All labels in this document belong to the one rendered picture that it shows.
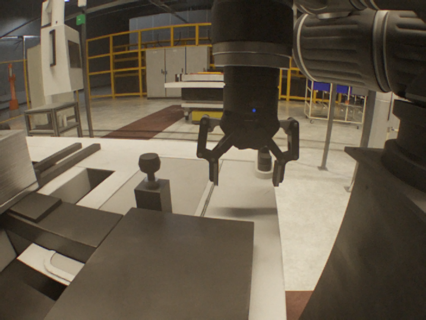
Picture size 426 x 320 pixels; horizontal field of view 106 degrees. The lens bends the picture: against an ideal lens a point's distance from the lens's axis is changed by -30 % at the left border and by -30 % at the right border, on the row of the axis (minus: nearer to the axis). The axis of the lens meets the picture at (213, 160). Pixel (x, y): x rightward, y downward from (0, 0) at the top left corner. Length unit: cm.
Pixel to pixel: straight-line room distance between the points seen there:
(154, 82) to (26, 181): 886
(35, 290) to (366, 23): 74
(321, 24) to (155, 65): 873
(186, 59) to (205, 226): 852
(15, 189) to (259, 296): 38
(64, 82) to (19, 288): 255
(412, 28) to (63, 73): 282
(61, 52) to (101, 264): 270
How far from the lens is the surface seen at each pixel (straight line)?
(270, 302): 26
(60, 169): 61
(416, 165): 43
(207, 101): 436
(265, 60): 27
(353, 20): 52
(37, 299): 41
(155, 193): 31
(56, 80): 286
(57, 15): 322
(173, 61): 888
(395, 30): 47
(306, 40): 58
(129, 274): 23
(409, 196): 40
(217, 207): 38
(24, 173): 42
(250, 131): 31
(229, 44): 27
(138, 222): 30
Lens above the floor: 105
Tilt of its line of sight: 22 degrees down
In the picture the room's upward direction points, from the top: straight up
